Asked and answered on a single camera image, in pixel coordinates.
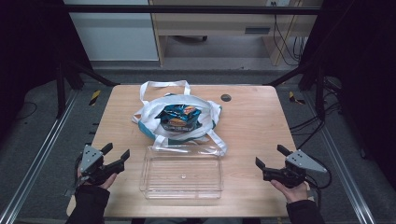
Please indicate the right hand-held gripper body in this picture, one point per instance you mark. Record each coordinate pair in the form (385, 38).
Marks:
(300, 161)

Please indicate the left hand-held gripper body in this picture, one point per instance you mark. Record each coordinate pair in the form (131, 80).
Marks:
(90, 158)

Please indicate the clear plastic container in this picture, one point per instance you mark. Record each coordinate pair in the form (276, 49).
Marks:
(182, 174)

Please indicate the blue chip packet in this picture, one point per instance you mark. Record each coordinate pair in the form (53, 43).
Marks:
(179, 118)

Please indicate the white cloth tote bag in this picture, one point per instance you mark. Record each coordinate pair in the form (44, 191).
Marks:
(208, 116)

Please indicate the person's left hand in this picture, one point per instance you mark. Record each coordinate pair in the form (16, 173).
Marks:
(109, 182)

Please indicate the person's right hand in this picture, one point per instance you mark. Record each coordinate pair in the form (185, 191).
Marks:
(295, 193)

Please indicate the yellow black floor tape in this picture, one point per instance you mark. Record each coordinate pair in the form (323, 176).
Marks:
(95, 97)
(294, 98)

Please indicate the black metal stand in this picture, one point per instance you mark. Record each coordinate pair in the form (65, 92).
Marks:
(317, 87)
(62, 87)

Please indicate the dark round table grommet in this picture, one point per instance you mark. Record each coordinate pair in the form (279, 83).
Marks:
(226, 97)

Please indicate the white cabinet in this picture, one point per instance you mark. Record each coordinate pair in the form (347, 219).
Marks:
(115, 34)

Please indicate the aluminium floor rail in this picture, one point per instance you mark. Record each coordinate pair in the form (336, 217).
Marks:
(34, 165)
(342, 168)

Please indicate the black metal frame bar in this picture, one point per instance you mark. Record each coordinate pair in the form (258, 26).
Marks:
(186, 9)

